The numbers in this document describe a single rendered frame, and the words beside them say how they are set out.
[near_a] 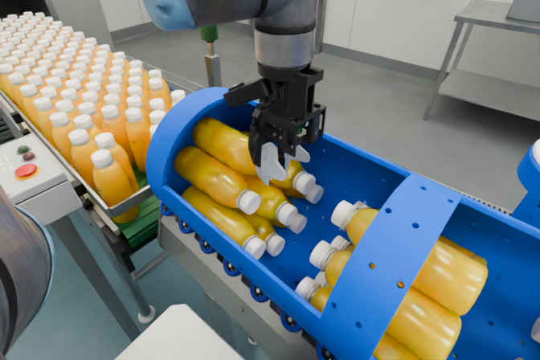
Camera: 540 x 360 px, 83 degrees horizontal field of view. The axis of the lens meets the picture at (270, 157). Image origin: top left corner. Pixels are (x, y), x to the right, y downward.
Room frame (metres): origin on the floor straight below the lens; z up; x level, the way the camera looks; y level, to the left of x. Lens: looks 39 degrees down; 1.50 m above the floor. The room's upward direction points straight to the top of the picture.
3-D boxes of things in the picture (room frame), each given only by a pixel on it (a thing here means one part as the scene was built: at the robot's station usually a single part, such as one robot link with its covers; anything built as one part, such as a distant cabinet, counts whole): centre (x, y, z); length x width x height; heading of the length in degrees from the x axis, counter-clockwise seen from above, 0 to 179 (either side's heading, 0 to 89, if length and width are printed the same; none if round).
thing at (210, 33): (1.09, 0.21, 1.18); 0.06 x 0.06 x 0.05
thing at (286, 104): (0.39, -0.03, 1.29); 0.09 x 0.08 x 0.12; 48
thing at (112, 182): (0.52, 0.37, 0.99); 0.07 x 0.07 x 0.18
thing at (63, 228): (0.49, 0.51, 0.50); 0.04 x 0.04 x 1.00; 48
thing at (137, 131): (0.71, 0.36, 0.99); 0.07 x 0.07 x 0.18
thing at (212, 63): (1.09, 0.21, 0.55); 0.04 x 0.04 x 1.10; 48
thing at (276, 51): (0.40, -0.02, 1.37); 0.08 x 0.08 x 0.05
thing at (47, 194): (0.49, 0.51, 1.05); 0.20 x 0.10 x 0.10; 48
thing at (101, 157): (0.52, 0.37, 1.08); 0.04 x 0.04 x 0.02
